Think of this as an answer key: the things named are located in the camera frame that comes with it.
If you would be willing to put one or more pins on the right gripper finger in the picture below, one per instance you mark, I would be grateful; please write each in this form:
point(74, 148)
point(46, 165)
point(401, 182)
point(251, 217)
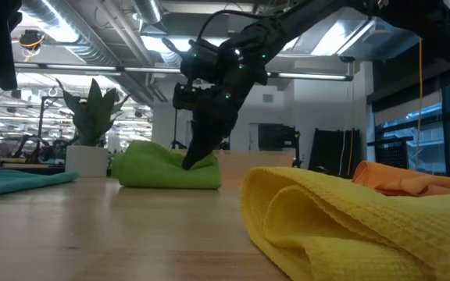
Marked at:
point(224, 130)
point(201, 140)

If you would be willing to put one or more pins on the green microfiber towel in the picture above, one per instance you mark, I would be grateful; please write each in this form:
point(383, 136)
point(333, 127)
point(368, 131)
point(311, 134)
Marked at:
point(158, 168)

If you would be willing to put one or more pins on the teal microfiber towel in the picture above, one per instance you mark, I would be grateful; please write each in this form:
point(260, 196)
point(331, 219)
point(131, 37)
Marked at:
point(14, 181)

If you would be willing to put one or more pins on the yellow microfiber towel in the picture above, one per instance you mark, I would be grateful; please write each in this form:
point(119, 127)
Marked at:
point(365, 226)

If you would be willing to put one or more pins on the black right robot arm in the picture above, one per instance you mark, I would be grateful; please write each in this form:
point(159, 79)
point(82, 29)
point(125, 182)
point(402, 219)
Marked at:
point(307, 15)

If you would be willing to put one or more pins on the orange microfiber towel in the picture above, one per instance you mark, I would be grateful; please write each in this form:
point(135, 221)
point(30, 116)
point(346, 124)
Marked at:
point(397, 179)

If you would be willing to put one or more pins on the black monitor cart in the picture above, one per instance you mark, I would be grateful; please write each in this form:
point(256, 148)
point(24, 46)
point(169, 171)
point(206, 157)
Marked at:
point(277, 136)

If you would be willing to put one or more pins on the long tube light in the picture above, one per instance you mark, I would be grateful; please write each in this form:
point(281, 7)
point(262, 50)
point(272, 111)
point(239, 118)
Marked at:
point(318, 76)

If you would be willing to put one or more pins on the black folded panels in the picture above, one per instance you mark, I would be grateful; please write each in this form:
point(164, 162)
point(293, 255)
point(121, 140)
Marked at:
point(334, 150)

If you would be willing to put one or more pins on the snake plant in white pot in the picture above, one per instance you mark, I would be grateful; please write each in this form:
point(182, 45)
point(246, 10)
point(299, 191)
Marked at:
point(88, 117)

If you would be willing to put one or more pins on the background robot workstation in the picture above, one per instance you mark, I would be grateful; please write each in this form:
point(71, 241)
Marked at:
point(49, 148)

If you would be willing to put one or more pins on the black metal frame stand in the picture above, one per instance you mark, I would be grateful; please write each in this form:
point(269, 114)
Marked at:
point(176, 129)

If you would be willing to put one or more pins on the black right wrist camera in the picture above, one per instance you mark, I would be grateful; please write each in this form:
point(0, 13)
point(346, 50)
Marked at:
point(184, 97)

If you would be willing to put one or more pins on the silver ventilation duct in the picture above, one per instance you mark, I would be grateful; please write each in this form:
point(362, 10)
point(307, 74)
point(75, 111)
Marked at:
point(148, 9)

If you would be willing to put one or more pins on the black security camera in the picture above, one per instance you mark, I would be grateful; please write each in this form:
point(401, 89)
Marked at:
point(346, 59)

